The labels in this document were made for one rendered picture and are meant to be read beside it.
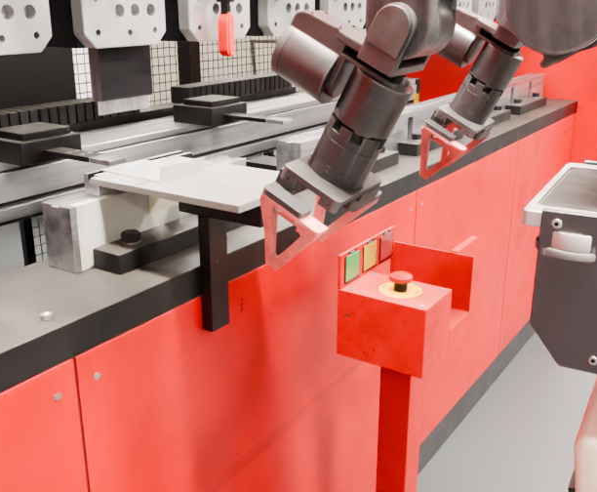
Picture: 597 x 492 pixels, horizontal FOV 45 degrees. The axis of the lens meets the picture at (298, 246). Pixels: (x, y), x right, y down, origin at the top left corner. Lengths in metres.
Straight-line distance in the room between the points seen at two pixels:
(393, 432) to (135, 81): 0.75
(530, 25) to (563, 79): 2.43
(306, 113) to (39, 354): 1.21
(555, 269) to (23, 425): 0.60
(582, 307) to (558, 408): 1.77
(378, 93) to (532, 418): 1.89
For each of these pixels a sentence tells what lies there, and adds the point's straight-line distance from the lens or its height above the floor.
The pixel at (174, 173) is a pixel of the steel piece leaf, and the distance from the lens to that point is 1.02.
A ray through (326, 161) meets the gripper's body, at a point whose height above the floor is 1.09.
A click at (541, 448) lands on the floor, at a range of 2.30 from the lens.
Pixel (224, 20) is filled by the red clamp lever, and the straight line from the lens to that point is 1.16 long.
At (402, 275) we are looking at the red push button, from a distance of 1.20.
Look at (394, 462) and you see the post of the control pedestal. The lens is 1.40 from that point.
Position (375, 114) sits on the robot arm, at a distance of 0.65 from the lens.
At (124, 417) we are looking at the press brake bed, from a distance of 1.02.
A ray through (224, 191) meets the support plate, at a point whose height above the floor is 1.00.
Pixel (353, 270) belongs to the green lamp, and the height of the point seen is 0.80.
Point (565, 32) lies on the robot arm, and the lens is 0.57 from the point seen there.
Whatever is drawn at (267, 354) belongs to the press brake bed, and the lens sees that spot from 1.25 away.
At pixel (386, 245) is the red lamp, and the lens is 1.33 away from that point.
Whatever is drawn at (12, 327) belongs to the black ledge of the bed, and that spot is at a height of 0.87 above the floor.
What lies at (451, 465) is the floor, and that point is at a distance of 2.17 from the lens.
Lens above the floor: 1.24
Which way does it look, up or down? 19 degrees down
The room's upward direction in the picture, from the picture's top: straight up
